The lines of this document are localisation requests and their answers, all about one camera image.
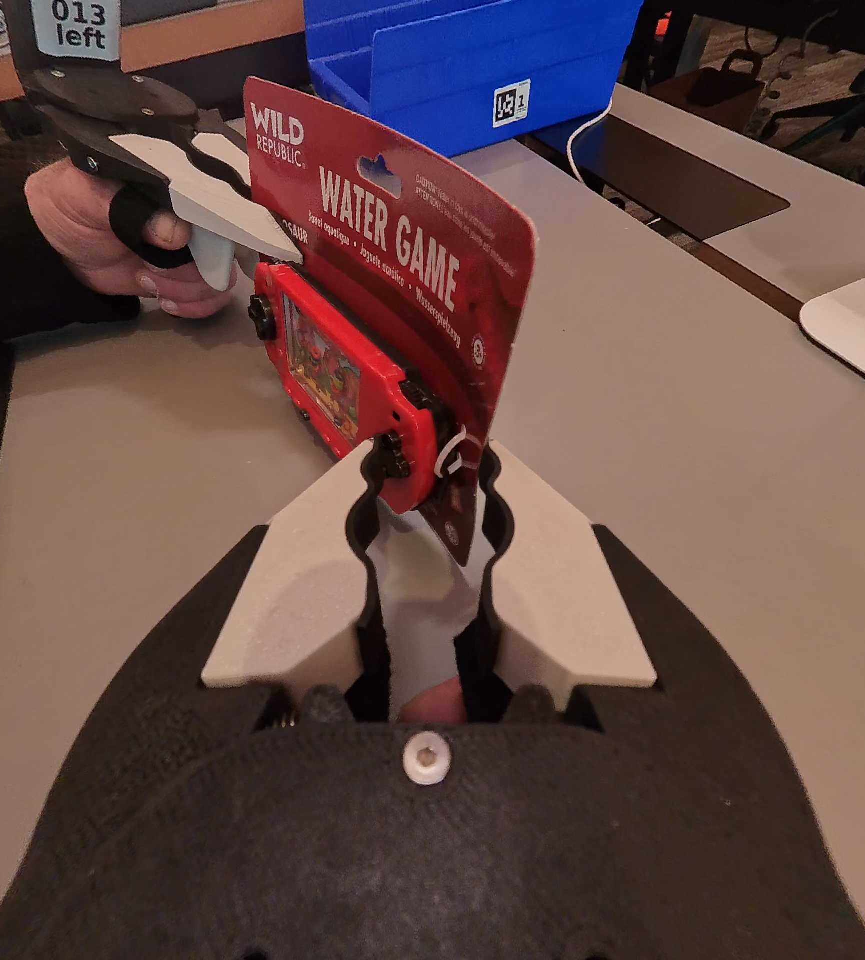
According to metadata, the black flat pad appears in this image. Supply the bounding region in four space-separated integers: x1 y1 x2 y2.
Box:
530 112 791 241

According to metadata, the blue plastic bin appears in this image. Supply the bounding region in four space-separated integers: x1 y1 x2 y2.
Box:
303 0 644 159

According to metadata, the brown paper bag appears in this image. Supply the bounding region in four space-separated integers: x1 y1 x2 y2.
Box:
650 48 767 135

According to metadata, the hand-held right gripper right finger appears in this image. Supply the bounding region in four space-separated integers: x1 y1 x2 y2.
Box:
451 438 661 725

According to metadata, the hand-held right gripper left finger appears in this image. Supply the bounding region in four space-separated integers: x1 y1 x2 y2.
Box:
200 438 392 725

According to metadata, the black office chair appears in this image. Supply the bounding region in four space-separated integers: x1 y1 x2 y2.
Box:
762 60 865 189

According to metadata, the red handheld toy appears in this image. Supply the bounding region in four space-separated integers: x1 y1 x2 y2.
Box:
243 75 537 567

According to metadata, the person's left hand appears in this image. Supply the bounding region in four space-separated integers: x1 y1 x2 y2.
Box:
23 159 240 321

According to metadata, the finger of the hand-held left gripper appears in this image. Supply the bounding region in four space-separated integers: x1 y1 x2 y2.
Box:
191 133 254 205
110 133 305 291

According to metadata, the wooden side table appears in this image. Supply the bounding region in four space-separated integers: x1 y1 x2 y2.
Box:
0 0 306 114

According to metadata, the white cable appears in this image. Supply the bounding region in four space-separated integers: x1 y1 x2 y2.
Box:
566 108 615 183

